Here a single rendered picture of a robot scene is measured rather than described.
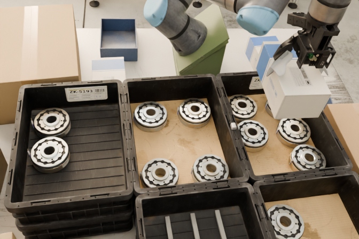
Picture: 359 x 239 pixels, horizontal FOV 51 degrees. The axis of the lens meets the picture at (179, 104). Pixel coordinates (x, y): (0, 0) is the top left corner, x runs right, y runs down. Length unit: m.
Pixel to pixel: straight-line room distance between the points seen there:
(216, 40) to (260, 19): 0.63
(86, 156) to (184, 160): 0.28
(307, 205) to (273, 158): 0.17
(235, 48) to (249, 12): 0.94
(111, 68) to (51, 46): 0.23
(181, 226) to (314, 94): 0.47
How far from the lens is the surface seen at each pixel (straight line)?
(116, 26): 1.72
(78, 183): 1.09
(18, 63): 1.33
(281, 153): 1.21
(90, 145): 1.16
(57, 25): 1.46
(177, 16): 1.38
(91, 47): 1.66
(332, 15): 0.86
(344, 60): 3.08
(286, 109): 0.98
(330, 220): 1.15
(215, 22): 1.47
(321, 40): 0.91
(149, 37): 1.71
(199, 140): 1.17
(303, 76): 1.00
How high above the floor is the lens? 1.77
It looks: 48 degrees down
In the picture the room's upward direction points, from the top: 8 degrees clockwise
